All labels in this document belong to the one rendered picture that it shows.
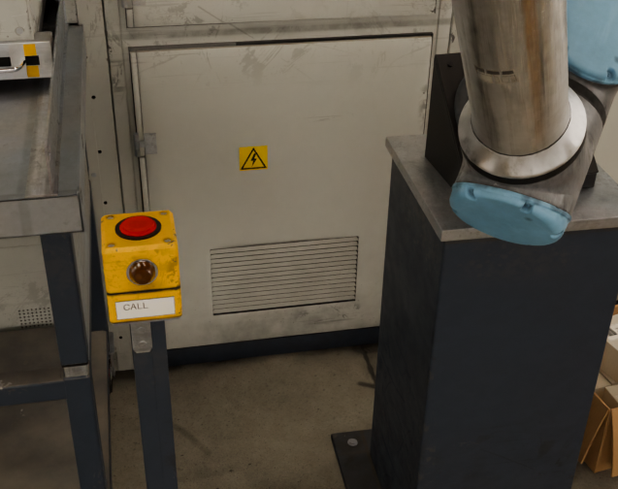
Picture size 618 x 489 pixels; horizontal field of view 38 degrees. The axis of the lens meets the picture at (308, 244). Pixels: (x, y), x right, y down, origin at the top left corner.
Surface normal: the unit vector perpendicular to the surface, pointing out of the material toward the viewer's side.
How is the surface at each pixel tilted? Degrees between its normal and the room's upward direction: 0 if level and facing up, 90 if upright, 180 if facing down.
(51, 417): 0
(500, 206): 130
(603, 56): 39
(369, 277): 90
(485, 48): 123
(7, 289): 90
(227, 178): 90
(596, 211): 0
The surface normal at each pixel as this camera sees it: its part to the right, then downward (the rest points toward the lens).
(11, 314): 0.20, 0.52
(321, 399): 0.02, -0.85
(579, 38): 0.23, -0.35
